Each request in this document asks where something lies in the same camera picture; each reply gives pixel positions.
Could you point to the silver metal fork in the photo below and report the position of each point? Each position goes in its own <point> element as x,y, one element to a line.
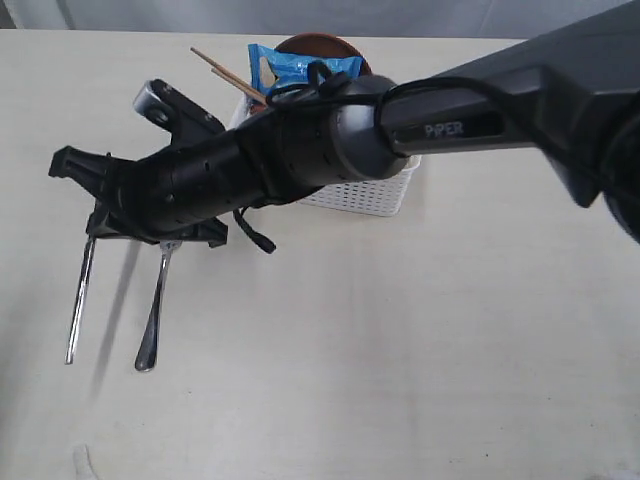
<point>146,357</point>

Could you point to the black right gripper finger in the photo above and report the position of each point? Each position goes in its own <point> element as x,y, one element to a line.
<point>88,170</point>
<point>103,224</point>

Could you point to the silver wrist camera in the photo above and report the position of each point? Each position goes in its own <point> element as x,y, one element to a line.
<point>170,110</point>

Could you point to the white perforated plastic basket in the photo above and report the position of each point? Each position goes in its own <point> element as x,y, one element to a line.
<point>360,195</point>

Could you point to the grey curtain backdrop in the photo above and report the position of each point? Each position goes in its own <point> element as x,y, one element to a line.
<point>421,18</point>

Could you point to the brown wooden plate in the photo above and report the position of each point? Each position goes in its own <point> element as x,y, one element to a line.
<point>322,45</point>

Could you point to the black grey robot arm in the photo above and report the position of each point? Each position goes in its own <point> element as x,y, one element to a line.
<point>572,93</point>

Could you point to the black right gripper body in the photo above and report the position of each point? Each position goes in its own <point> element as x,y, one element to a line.
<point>181,186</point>

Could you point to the brown wooden chopstick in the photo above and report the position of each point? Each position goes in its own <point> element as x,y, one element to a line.
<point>241,85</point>
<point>212,63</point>

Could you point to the silver table knife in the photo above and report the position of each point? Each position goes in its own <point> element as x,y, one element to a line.
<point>80,299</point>

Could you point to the blue chips snack bag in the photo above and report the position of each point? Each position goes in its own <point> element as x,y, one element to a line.
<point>271,69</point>

